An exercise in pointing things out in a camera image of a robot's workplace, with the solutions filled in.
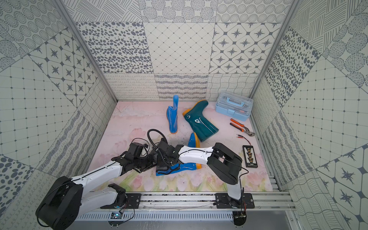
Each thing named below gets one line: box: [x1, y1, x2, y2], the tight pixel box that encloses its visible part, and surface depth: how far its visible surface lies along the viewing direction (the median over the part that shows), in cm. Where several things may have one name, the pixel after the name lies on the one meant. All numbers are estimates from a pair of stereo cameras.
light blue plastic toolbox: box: [215, 91, 254, 122], surface depth 107 cm
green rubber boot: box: [182, 99, 219, 143], surface depth 106 cm
